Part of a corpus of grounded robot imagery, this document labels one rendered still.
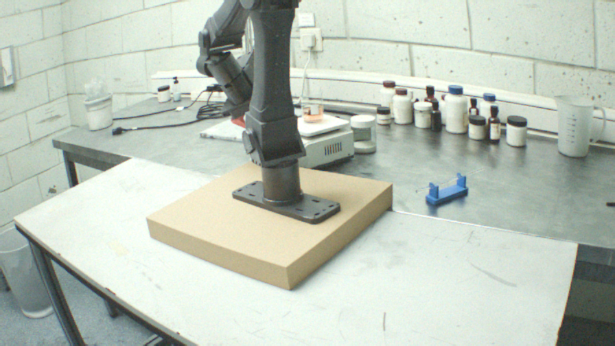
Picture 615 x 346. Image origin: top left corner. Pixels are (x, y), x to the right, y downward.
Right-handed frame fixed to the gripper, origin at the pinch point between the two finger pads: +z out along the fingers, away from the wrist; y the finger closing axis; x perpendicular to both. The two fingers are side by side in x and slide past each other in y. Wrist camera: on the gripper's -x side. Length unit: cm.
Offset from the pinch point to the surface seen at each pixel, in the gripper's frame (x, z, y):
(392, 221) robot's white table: 22.6, 12.1, -24.3
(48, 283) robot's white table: 38, -3, 61
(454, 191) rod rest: 12.7, 18.9, -35.1
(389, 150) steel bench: -13.0, 24.0, -17.3
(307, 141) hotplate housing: -1.8, 7.3, -5.7
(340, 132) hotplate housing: -7.3, 11.6, -10.9
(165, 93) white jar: -78, 11, 78
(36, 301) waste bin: 7, 40, 167
